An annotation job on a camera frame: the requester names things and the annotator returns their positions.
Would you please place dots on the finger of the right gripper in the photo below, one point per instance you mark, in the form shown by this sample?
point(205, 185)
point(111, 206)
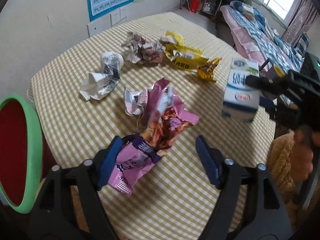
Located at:
point(276, 85)
point(267, 104)

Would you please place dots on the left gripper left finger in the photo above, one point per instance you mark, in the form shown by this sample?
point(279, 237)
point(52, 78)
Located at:
point(68, 205)

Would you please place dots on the white blue milk carton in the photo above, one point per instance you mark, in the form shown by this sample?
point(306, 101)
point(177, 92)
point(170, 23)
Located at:
point(241, 102)

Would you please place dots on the purple pink snack bag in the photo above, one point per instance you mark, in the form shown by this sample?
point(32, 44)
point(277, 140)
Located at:
point(166, 118)

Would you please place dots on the yellow medicine box wrapper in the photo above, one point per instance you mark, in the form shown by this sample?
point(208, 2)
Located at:
point(180, 55)

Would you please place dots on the pink receipt paper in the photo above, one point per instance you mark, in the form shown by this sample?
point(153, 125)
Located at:
point(135, 102)

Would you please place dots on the white paper cup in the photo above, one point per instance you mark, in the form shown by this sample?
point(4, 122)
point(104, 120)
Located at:
point(96, 86)

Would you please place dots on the white red paper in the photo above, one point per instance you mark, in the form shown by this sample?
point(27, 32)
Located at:
point(140, 50)

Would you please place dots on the small yellow foil wrapper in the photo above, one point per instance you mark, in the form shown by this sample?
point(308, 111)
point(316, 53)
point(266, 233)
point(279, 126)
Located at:
point(206, 71)

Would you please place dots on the green red trash bin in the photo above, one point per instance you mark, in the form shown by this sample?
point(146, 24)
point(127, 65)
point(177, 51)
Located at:
point(21, 153)

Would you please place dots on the right hand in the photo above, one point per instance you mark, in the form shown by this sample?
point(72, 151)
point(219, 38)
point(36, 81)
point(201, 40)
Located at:
point(301, 158)

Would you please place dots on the dark cup yellow lid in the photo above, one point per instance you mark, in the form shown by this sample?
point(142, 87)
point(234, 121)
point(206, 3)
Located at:
point(270, 70)

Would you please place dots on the bed with plaid quilt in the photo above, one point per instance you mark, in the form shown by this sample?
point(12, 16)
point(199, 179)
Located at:
point(254, 38)

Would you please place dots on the pink patterned curtain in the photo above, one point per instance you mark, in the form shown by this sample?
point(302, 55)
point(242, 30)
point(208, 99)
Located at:
point(299, 19)

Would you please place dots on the yellow checkered tablecloth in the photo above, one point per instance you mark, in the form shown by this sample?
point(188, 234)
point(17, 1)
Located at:
point(175, 199)

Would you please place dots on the red bucket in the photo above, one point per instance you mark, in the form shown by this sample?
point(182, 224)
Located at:
point(194, 5)

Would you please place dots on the double wall socket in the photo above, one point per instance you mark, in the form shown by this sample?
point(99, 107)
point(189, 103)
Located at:
point(118, 15)

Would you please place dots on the white wall outlet plate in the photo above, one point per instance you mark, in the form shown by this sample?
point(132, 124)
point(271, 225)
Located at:
point(97, 26)

